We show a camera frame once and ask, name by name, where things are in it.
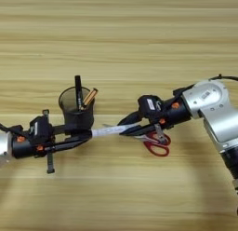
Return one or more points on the black mesh pen cup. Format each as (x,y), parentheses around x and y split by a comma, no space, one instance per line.
(68,101)

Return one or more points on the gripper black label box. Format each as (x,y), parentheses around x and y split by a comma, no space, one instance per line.
(150,105)
(40,129)

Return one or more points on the white marker with black cap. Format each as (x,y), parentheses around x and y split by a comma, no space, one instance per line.
(105,130)

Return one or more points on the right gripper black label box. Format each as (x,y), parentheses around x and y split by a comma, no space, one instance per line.
(150,105)

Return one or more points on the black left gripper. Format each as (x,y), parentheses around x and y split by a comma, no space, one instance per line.
(24,147)

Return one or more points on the gold metallic pen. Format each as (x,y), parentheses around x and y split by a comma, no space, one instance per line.
(89,97)

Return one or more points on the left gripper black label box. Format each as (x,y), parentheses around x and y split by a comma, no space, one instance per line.
(40,129)

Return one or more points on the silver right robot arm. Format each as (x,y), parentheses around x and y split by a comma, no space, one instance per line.
(214,101)

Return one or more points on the black marker pen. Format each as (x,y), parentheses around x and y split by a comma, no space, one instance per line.
(78,92)

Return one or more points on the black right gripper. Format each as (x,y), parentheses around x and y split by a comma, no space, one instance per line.
(176,115)

